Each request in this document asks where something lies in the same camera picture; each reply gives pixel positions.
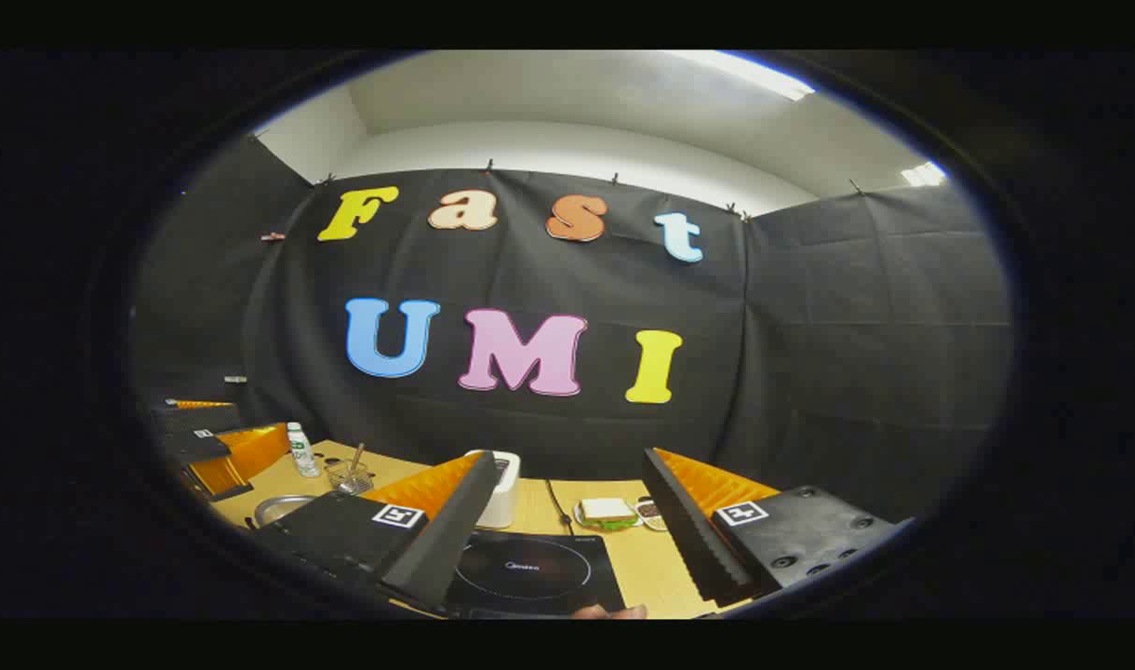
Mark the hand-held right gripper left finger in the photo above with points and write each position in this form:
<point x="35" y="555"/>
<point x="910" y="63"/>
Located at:
<point x="437" y="549"/>

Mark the black induction cooktop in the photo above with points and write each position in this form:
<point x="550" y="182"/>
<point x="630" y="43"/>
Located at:
<point x="530" y="568"/>

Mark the white divided dish of beans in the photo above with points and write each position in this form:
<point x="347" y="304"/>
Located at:
<point x="651" y="512"/>

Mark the long ceiling light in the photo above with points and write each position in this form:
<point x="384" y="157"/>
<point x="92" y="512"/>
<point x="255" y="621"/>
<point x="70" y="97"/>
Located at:
<point x="754" y="76"/>

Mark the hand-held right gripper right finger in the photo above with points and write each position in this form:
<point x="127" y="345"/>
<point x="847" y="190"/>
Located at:
<point x="688" y="540"/>

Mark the white drink bottle green label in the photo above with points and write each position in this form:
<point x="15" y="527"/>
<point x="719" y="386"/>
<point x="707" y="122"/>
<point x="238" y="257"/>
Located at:
<point x="301" y="454"/>

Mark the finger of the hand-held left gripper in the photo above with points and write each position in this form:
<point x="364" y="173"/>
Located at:
<point x="195" y="419"/>
<point x="200" y="447"/>

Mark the small ceiling light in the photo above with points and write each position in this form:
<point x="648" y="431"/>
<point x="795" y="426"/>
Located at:
<point x="923" y="174"/>

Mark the sandwich with lettuce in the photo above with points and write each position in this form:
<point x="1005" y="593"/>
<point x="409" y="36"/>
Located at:
<point x="607" y="511"/>

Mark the white toaster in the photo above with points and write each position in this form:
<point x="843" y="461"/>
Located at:
<point x="504" y="493"/>

